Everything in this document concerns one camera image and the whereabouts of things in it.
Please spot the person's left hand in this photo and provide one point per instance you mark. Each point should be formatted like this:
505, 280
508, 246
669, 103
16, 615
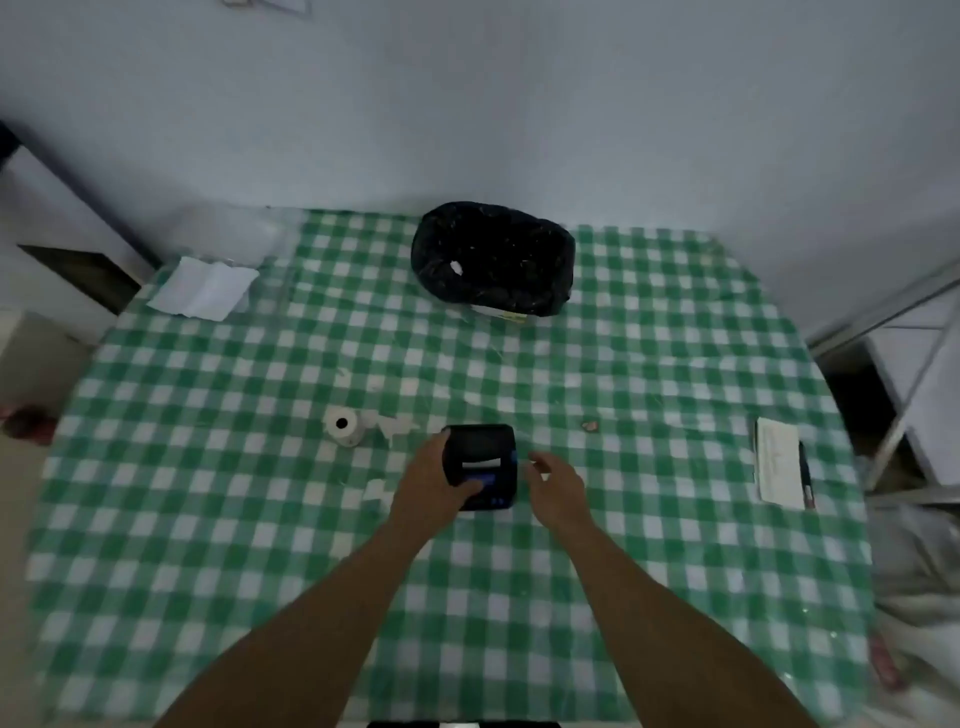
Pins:
424, 487

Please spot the person's right hand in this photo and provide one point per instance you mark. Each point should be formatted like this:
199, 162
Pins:
559, 495

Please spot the black portable printer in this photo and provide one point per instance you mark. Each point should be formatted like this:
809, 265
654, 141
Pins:
480, 442

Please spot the white thermal paper roll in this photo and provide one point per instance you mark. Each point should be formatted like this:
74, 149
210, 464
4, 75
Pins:
354, 434

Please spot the person's right forearm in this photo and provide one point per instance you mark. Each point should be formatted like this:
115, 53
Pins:
660, 637

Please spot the person's left forearm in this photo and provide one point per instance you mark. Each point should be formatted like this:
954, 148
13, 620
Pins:
315, 637

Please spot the small flat white paper scrap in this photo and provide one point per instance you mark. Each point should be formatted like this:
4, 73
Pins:
375, 491

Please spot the large torn white paper scrap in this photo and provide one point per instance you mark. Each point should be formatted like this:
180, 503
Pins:
394, 429

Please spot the green white checkered tablecloth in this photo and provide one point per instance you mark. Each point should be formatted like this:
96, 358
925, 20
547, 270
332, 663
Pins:
225, 525

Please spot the white notepad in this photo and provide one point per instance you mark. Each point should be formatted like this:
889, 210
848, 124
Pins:
776, 461

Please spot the black pen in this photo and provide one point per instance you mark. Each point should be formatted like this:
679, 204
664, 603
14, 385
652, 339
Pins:
806, 476

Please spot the black trash bag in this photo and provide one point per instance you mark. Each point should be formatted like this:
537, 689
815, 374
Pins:
495, 247

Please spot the white folded paper sheet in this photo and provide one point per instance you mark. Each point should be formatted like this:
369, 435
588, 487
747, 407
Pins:
199, 289

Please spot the clear plastic bag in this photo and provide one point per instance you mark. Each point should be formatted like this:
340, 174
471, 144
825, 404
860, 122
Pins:
225, 234

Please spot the crumpled white plastic bags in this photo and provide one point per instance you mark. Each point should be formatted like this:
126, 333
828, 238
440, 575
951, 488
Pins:
919, 600

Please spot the white metal rack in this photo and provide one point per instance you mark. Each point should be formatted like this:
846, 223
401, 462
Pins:
919, 375

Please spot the dark cola bottle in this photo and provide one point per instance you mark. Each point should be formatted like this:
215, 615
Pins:
30, 424

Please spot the white foam box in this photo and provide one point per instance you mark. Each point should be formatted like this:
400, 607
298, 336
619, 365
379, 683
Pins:
37, 360

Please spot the white cabinet with black top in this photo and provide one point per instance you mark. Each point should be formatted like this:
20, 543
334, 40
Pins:
45, 217

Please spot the white paper wall sign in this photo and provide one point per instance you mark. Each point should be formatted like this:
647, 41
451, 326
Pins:
270, 4

